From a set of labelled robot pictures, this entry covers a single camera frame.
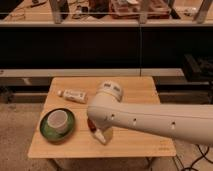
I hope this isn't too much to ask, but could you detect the wooden folding table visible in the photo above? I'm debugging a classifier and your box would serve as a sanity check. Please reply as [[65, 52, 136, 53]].
[[28, 77, 176, 158]]

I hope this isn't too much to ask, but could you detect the red tray on shelf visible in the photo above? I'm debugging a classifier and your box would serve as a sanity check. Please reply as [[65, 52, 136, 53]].
[[109, 0, 171, 19]]

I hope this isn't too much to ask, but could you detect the white cup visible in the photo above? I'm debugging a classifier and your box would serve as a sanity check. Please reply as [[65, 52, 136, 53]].
[[47, 110, 68, 134]]

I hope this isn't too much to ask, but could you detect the green plate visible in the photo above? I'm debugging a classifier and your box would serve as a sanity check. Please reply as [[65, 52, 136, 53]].
[[39, 108, 76, 143]]

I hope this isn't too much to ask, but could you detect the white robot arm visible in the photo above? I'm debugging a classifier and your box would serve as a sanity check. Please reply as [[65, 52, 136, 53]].
[[87, 81, 213, 147]]

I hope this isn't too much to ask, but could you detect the red sauce packet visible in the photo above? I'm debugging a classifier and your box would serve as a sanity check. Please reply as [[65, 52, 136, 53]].
[[87, 118, 97, 132]]

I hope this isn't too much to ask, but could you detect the black floor cable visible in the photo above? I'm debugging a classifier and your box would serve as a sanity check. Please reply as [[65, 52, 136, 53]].
[[171, 141, 213, 171]]

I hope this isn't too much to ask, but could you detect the white tube bottle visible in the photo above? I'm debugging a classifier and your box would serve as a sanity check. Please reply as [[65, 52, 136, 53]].
[[57, 89, 87, 104]]

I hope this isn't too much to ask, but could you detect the long wooden workbench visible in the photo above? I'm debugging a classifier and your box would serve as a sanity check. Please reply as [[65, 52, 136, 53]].
[[0, 0, 213, 27]]

